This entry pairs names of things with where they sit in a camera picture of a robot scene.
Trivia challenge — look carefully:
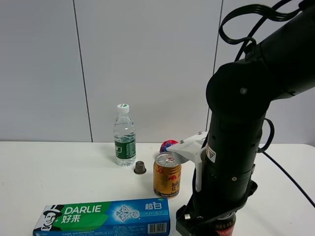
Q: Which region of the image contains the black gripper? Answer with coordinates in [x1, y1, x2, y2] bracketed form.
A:
[176, 180, 257, 236]

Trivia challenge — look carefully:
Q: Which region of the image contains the red black drink can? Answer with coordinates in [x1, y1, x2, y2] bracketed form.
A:
[213, 212, 236, 236]

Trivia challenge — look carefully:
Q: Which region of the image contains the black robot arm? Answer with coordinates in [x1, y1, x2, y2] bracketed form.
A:
[176, 0, 315, 236]

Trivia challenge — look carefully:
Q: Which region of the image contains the Darlie toothpaste box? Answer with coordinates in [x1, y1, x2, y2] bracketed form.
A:
[33, 198, 170, 236]

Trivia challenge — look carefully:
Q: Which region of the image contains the gold energy drink can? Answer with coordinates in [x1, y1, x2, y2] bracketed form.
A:
[153, 152, 182, 198]

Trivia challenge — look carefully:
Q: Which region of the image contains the grey coffee capsule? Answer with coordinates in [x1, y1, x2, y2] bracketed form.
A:
[134, 161, 147, 175]

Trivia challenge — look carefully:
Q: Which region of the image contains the pink blue spiky ball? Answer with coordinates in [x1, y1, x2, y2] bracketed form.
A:
[159, 140, 178, 153]

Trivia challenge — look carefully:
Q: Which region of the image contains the clear water bottle green label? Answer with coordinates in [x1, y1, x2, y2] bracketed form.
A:
[114, 103, 136, 166]

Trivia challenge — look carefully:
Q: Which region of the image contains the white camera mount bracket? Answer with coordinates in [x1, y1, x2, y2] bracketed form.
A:
[166, 132, 208, 192]

